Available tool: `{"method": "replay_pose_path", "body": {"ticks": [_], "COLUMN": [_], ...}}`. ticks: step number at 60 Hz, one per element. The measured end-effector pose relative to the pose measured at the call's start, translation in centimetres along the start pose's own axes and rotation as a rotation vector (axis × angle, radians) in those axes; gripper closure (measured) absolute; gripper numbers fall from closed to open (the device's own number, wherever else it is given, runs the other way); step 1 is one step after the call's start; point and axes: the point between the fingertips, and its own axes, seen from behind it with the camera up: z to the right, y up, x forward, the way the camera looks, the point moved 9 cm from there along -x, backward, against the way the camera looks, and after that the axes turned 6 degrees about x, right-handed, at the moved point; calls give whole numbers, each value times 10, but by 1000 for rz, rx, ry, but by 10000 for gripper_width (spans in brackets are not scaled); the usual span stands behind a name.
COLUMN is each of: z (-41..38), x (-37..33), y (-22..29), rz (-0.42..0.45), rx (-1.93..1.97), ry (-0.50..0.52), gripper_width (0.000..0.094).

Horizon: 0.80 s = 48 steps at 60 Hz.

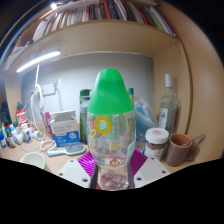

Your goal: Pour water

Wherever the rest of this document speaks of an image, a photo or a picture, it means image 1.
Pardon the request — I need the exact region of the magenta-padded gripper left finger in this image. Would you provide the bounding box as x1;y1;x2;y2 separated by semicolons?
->
56;150;98;189

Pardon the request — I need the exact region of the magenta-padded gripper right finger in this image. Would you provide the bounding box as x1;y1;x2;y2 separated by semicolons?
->
128;148;171;189

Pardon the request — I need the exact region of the clear bottle with green cap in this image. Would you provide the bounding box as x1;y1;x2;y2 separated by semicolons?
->
86;68;137;192

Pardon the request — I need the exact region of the light blue hairbrush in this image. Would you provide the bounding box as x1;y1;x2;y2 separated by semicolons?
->
46;143;87;158

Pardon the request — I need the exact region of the brown jar with white lid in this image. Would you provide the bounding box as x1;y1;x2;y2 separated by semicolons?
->
143;127;170;161

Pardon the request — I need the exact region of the brown mug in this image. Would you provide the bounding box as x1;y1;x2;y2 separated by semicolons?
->
164;133;198;168

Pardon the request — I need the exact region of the white and blue carton box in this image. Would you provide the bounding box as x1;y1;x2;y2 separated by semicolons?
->
49;109;82;148

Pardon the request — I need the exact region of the metal spoon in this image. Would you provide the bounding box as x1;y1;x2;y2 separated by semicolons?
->
181;134;206;148

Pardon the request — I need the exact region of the blue plastic bag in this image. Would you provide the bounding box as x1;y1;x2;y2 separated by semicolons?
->
133;96;159;153

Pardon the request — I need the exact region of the tall green can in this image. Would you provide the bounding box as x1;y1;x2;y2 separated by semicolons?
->
79;88;93;144

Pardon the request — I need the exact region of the tall clear glass bottle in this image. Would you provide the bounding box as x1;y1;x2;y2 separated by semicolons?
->
158;73;181;136

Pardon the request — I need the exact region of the red and white can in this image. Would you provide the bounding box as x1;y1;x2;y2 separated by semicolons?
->
15;108;28;128

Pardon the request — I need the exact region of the green-capped slim bottle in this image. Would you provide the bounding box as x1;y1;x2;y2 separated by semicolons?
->
128;87;135;108

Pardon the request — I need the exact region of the white LED light bar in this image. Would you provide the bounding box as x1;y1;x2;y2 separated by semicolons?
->
15;49;62;74

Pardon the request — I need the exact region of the wooden shelf unit with books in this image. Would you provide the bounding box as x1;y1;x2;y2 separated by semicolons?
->
3;0;194;134

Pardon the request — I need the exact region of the white mug with green handle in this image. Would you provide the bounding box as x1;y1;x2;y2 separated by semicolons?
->
19;151;47;170

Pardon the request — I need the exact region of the white cable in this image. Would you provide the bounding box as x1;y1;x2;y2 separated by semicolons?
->
28;64;58;153

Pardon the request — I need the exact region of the white wall power socket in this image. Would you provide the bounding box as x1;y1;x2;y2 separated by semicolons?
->
41;82;58;97

